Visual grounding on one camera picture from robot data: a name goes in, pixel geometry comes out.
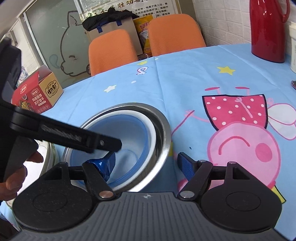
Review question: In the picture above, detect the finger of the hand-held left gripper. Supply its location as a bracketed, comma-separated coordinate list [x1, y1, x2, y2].
[88, 132, 123, 154]

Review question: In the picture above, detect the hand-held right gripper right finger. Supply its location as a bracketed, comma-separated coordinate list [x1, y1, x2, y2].
[177, 152, 251, 201]

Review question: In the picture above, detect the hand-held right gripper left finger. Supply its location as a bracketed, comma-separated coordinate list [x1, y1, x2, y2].
[43, 152, 116, 202]

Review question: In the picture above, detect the blue plastic bowl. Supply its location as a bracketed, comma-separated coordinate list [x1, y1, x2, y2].
[69, 115, 152, 189]

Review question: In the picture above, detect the white gold-rimmed plate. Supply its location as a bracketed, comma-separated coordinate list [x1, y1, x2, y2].
[22, 140, 57, 173]

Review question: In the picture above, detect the stainless steel bowl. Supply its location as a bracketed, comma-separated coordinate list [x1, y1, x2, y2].
[60, 103, 172, 193]

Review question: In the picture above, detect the white ceramic bowl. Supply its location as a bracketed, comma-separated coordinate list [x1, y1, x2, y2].
[99, 108, 158, 163]

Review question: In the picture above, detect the person's left hand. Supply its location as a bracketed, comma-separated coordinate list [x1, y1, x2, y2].
[0, 152, 44, 202]

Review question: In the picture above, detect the red cracker box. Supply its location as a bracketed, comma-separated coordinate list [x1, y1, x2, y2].
[11, 64, 64, 114]

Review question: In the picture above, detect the blue white plastic bag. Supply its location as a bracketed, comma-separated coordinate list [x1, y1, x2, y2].
[19, 66, 30, 82]

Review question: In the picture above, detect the blue cartoon tablecloth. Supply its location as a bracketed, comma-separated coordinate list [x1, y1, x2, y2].
[0, 43, 296, 232]

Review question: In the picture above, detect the frosted glass partition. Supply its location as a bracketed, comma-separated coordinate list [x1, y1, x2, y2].
[23, 0, 93, 89]

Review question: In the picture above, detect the orange mesh chair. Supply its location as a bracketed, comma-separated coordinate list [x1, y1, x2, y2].
[148, 14, 207, 57]
[88, 29, 139, 77]

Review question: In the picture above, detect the yellow snack bag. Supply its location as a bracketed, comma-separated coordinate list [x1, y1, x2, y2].
[133, 15, 154, 55]

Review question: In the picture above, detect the black cloth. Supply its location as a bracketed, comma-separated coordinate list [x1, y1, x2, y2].
[82, 10, 139, 32]

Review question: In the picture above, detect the red thermos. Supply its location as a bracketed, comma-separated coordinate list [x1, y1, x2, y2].
[249, 0, 291, 64]

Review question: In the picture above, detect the white plastic container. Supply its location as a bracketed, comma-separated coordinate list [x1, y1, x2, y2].
[288, 23, 296, 74]

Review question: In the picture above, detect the cardboard box with blue handles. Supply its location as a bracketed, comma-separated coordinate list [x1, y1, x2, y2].
[85, 17, 143, 56]

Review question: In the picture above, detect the wall poster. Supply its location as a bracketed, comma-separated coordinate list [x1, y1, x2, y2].
[79, 0, 194, 22]

